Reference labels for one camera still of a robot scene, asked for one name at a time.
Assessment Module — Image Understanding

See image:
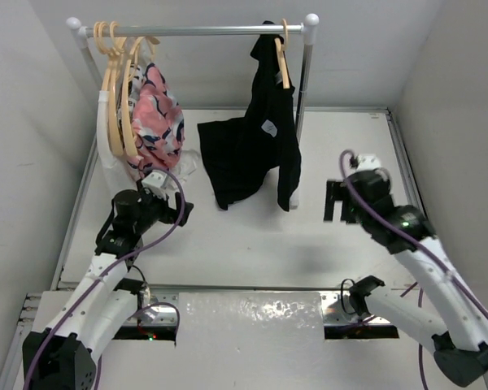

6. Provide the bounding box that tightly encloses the beige plastic hanger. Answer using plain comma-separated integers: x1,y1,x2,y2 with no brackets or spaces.
274,19,290,89

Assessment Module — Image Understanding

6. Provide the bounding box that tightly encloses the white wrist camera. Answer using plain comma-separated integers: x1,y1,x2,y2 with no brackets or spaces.
142,170,168,201
350,154,382,171

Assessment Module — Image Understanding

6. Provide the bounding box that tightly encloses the pink patterned garment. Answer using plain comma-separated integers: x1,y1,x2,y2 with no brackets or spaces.
127,63,185,178

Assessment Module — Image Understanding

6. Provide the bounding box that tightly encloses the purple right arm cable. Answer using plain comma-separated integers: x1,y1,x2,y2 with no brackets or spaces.
339,149,488,390

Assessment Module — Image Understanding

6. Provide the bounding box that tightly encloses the black t shirt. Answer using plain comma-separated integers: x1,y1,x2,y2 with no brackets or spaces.
197,35,302,212

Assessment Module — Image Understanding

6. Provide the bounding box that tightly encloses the white metal clothes rack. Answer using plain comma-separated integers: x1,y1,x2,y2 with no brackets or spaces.
66,14,319,192

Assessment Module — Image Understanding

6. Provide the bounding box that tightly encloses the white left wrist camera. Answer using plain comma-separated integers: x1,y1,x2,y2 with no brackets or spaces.
142,170,168,201

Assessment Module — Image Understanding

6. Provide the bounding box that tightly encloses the beige hanger on rack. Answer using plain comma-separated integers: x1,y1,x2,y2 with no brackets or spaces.
94,21,127,157
93,21,124,161
117,36,159,158

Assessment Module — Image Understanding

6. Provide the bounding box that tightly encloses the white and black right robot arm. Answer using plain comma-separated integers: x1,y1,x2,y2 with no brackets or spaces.
324,168,488,388

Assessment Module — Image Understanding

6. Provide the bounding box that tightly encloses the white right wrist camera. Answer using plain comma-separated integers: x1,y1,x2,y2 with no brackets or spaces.
350,154,382,171

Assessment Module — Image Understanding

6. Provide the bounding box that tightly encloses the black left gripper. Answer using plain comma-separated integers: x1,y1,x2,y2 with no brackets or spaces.
133,179,192,235

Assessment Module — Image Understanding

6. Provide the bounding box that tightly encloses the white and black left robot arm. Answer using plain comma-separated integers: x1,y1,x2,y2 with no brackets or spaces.
22,187,194,389

